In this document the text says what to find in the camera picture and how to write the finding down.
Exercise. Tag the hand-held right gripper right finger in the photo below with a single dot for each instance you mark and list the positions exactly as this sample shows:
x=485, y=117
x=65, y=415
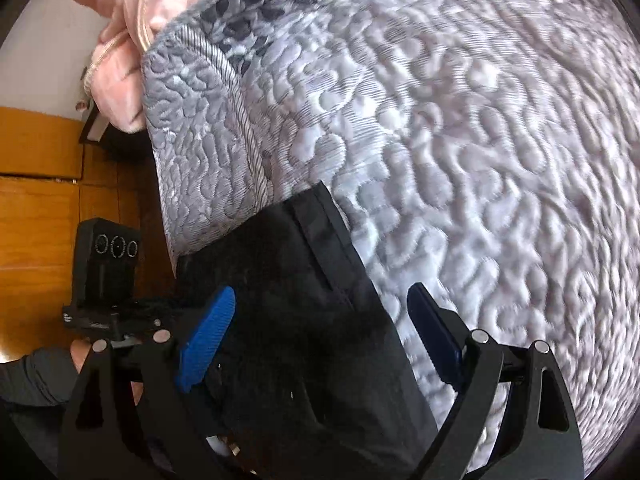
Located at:
x=435, y=330

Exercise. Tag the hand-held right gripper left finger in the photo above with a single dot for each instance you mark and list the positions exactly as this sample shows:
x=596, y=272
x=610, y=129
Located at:
x=207, y=335

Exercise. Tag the black quilted pants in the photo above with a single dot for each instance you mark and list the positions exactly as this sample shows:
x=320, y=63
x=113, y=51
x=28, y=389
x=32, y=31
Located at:
x=310, y=335

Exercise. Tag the person's left hand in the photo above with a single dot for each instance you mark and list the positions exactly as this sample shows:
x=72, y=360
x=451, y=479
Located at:
x=80, y=357

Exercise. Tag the grey quilted bedspread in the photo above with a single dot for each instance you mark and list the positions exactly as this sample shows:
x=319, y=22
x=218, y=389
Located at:
x=450, y=160

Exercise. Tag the pink fleece blanket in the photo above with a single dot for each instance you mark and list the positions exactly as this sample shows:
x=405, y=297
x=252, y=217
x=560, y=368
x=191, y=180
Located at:
x=120, y=80

